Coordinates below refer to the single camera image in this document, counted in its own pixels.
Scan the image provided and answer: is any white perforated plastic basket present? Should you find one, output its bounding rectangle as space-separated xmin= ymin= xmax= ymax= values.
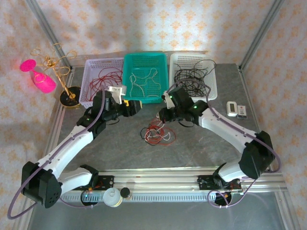
xmin=169 ymin=52 xmax=218 ymax=102

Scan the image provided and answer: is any teal perforated plastic basket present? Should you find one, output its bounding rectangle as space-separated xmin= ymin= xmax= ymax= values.
xmin=122 ymin=52 xmax=168 ymax=104

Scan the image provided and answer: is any lavender perforated plastic basket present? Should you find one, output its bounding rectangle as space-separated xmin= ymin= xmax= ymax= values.
xmin=80 ymin=57 xmax=126 ymax=108

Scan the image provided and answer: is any white digital timer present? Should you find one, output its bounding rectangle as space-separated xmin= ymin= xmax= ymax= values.
xmin=226 ymin=101 xmax=238 ymax=117

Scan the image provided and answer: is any small black and white device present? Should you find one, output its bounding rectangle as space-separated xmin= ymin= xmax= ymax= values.
xmin=237 ymin=104 xmax=248 ymax=119

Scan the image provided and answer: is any pink wine glass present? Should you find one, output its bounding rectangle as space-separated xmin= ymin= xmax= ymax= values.
xmin=19 ymin=59 xmax=57 ymax=94

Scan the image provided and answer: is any black round cap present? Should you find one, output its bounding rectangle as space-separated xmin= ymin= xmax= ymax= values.
xmin=119 ymin=188 xmax=131 ymax=200

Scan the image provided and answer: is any white cable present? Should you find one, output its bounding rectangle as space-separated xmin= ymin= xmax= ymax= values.
xmin=145 ymin=124 xmax=172 ymax=142
xmin=129 ymin=68 xmax=162 ymax=98

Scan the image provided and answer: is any black cable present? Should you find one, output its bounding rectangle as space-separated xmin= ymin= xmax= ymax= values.
xmin=173 ymin=60 xmax=216 ymax=98
xmin=140 ymin=126 xmax=154 ymax=141

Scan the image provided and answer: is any gold wire stand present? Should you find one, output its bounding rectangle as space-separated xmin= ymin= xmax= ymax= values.
xmin=31 ymin=43 xmax=83 ymax=110

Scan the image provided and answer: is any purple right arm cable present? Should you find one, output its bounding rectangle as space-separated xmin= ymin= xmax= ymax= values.
xmin=167 ymin=80 xmax=282 ymax=209

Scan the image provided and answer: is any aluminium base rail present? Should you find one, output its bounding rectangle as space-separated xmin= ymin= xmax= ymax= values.
xmin=59 ymin=169 xmax=287 ymax=194

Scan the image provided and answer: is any white slotted cable duct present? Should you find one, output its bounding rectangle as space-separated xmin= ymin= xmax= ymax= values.
xmin=60 ymin=193 xmax=232 ymax=202

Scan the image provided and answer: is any aluminium frame post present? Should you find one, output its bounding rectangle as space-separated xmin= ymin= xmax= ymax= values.
xmin=239 ymin=0 xmax=286 ymax=70
xmin=25 ymin=0 xmax=73 ymax=69

